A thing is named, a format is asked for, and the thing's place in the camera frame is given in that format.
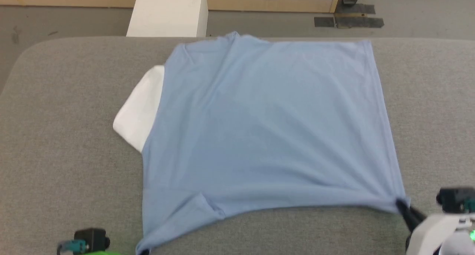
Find long black floor tape patch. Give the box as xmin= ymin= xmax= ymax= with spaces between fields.
xmin=335 ymin=17 xmax=385 ymax=29

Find teal camera cable plug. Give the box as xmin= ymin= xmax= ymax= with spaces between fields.
xmin=56 ymin=240 xmax=87 ymax=255

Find white rectangular block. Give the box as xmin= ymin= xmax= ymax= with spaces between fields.
xmin=126 ymin=0 xmax=209 ymax=38

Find light blue T-shirt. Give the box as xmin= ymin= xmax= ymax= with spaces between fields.
xmin=135 ymin=31 xmax=411 ymax=255

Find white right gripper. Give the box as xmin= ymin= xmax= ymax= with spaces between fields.
xmin=396 ymin=198 xmax=475 ymax=255

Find grey fabric sofa seat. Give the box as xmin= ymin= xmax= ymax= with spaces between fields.
xmin=0 ymin=36 xmax=475 ymax=255

